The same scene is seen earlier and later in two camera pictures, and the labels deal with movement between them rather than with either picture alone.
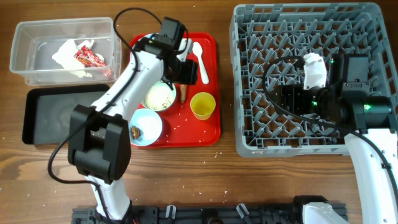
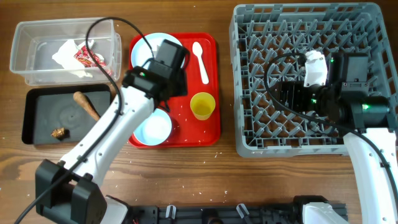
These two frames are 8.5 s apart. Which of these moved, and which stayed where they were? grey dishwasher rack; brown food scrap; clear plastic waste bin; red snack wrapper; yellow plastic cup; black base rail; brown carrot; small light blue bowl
Moved: small light blue bowl; brown carrot; brown food scrap
Stayed: black base rail; yellow plastic cup; clear plastic waste bin; grey dishwasher rack; red snack wrapper
